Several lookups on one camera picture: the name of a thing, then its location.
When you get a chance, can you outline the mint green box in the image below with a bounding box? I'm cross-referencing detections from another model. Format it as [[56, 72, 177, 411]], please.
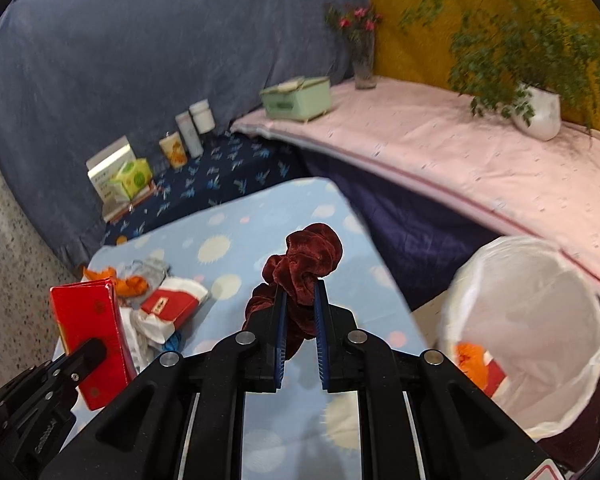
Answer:
[[259, 76, 332, 122]]

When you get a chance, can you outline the orange peel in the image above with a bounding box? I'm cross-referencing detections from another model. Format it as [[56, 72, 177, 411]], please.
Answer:
[[82, 266, 151, 298]]

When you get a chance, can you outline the navy patterned cloth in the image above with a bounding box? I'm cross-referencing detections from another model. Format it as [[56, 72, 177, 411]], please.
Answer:
[[102, 130, 311, 248]]

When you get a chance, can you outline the clear grey wrapper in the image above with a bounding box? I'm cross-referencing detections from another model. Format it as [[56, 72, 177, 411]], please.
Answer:
[[115, 257, 171, 286]]

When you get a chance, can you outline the bin with white bag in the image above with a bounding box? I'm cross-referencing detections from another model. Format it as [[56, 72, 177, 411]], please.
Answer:
[[435, 235, 600, 441]]

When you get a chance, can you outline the dark red velvet scrunchie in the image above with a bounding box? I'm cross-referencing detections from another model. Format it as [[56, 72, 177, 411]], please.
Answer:
[[241, 222, 344, 361]]

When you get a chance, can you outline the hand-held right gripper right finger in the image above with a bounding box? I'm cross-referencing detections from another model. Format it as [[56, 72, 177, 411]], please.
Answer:
[[315, 280, 553, 480]]

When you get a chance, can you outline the green plant in white pot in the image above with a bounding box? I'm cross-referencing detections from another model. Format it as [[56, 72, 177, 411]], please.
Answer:
[[397, 0, 600, 142]]

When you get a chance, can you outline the glass vase with red flowers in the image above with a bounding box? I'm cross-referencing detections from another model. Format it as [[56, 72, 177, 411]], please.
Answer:
[[324, 2, 383, 91]]

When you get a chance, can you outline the short white jar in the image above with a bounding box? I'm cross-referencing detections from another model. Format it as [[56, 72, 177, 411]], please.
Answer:
[[189, 101, 216, 136]]

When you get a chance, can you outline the white carton box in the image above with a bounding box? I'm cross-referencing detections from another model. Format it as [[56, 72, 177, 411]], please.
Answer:
[[86, 136, 136, 221]]

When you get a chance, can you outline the small red wooden stand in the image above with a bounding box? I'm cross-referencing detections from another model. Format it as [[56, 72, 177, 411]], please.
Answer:
[[129, 182, 162, 212]]

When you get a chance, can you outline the orange wrapper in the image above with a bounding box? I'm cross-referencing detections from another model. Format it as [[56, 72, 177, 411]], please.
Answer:
[[452, 342, 508, 398]]

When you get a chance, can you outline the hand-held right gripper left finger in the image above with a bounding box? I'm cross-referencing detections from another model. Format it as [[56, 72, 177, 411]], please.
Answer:
[[40, 284, 287, 480]]

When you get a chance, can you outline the mustard yellow cloth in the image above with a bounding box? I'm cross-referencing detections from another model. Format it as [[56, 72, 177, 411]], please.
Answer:
[[355, 0, 600, 131]]

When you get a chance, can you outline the orange printed cup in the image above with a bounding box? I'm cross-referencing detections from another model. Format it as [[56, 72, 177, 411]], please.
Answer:
[[159, 131, 188, 169]]

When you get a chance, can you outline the red cardboard box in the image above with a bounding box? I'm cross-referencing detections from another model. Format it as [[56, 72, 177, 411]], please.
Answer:
[[50, 280, 138, 411]]

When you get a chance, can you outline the grey-blue hanging cloth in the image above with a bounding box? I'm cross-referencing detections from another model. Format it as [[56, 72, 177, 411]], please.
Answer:
[[0, 0, 373, 271]]

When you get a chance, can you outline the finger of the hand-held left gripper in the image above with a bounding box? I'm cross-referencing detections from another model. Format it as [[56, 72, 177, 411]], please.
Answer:
[[54, 338, 107, 402]]

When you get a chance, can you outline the red and white packet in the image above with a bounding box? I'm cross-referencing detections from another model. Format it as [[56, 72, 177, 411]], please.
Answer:
[[139, 277, 211, 323]]

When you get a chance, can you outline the tall white bottle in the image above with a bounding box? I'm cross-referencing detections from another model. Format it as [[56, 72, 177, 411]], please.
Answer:
[[175, 111, 204, 158]]

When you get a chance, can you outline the pink bed sheet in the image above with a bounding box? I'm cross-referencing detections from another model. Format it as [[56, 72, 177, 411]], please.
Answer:
[[229, 76, 600, 306]]

